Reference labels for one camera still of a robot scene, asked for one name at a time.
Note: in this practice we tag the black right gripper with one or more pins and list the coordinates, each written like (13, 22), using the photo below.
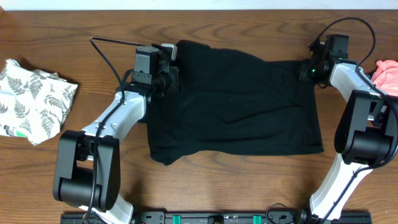
(302, 74)

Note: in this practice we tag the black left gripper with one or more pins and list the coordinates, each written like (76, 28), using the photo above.
(174, 78)

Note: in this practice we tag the black t-shirt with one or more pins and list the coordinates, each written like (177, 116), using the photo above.
(236, 103)

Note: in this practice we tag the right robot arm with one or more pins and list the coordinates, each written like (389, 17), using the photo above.
(365, 139)

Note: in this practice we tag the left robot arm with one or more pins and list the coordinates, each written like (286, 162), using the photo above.
(88, 170)

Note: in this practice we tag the pink garment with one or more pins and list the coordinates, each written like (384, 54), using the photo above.
(385, 76)

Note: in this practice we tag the white fern-print fabric bag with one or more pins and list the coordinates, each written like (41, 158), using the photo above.
(34, 104)

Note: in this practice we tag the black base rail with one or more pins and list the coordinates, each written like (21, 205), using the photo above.
(273, 216)

